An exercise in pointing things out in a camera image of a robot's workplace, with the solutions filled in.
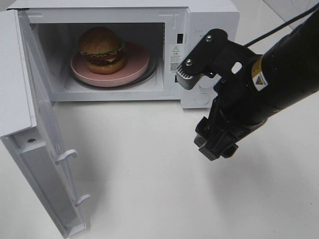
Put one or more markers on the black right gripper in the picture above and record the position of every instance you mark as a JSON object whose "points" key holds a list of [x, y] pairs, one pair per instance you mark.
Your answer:
{"points": [[245, 99]]}

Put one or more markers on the round white door button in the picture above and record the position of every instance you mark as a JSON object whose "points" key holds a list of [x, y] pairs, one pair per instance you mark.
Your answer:
{"points": [[202, 99]]}

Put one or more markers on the pink round plate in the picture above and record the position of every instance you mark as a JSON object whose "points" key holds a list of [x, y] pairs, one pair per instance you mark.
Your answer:
{"points": [[137, 63]]}

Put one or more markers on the burger with lettuce and tomato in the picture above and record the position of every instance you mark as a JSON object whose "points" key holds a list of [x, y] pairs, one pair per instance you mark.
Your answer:
{"points": [[103, 50]]}

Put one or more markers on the white microwave door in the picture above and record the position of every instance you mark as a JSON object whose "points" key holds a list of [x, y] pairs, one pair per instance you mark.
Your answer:
{"points": [[28, 126]]}

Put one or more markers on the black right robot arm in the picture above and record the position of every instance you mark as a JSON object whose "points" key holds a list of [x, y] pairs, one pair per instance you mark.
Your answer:
{"points": [[295, 67]]}

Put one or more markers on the glass microwave turntable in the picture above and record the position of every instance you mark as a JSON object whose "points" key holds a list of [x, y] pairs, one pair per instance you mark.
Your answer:
{"points": [[145, 77]]}

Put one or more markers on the white microwave oven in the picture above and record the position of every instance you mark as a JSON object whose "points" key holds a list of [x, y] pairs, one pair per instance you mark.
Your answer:
{"points": [[168, 29]]}

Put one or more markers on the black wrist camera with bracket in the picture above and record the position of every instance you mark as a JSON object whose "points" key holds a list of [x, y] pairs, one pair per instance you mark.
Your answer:
{"points": [[214, 55]]}

